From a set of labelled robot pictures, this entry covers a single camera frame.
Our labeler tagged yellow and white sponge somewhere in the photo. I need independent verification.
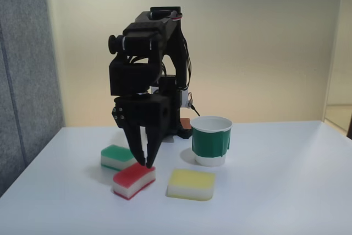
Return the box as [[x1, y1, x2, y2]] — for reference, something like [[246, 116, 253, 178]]
[[166, 168, 216, 201]]

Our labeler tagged white cup with green band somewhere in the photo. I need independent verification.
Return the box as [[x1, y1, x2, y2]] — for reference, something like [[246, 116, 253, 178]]
[[189, 116, 234, 167]]

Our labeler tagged red and white sponge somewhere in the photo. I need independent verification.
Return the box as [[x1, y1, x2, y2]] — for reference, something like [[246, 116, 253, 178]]
[[113, 162, 157, 200]]

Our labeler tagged green and white sponge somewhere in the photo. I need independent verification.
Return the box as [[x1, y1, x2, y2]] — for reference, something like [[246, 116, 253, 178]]
[[100, 144, 138, 172]]

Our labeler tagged black cable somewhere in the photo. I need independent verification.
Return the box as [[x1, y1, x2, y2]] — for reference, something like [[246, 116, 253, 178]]
[[188, 93, 201, 117]]

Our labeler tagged grey fabric partition panel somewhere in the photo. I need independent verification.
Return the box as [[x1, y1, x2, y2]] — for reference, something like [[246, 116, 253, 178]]
[[0, 0, 66, 199]]

